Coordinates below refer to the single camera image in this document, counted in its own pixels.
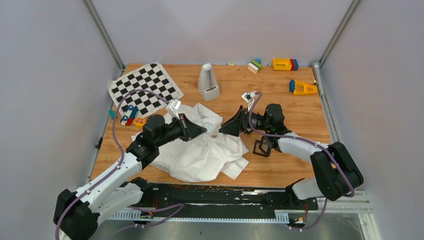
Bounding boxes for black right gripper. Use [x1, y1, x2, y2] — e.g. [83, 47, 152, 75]
[218, 105, 271, 137]

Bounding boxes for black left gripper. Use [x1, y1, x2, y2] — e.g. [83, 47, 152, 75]
[155, 113, 207, 147]

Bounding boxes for white button-up shirt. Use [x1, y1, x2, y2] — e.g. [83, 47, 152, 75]
[151, 103, 249, 183]

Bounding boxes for black square frame box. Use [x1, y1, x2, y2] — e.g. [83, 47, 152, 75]
[252, 136, 272, 158]

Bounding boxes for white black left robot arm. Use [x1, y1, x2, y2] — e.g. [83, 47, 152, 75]
[53, 113, 212, 240]

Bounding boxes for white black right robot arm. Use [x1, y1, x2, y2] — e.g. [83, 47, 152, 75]
[219, 103, 364, 209]

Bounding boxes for white metronome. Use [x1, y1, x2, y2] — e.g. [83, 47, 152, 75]
[198, 63, 221, 102]

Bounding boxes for yellow orange round toy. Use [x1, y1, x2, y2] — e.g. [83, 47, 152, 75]
[132, 117, 147, 129]

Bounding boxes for white green blue blocks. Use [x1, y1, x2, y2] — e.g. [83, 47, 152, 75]
[247, 58, 262, 74]

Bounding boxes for black white checkerboard mat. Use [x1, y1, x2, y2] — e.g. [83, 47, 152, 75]
[107, 63, 184, 118]

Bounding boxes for blue red toy car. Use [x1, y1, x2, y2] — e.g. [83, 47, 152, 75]
[120, 104, 139, 126]

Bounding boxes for yellow blue triangular toy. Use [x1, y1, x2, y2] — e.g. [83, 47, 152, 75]
[289, 79, 318, 96]

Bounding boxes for yellow red blue block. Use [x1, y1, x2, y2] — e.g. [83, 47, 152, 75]
[272, 58, 299, 71]

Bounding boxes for teal small block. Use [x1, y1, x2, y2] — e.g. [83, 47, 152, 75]
[108, 109, 117, 120]

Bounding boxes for grey metal corner pipe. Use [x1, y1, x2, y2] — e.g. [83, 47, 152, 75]
[311, 59, 330, 110]

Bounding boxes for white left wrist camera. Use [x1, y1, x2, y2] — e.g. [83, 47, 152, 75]
[165, 99, 182, 119]

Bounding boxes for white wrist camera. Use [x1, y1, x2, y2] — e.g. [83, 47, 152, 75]
[241, 91, 256, 106]
[165, 99, 182, 119]

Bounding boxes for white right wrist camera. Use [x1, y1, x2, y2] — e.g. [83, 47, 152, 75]
[241, 91, 256, 106]

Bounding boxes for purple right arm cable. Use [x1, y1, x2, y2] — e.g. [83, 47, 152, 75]
[247, 91, 356, 232]

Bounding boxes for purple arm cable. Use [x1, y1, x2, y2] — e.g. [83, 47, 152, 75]
[247, 91, 356, 232]
[54, 88, 185, 240]

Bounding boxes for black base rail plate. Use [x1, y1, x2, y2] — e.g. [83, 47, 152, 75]
[135, 183, 319, 219]

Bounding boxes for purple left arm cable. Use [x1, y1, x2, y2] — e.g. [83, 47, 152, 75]
[54, 88, 185, 240]

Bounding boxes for white slotted cable duct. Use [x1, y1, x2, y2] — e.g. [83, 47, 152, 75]
[80, 208, 290, 224]

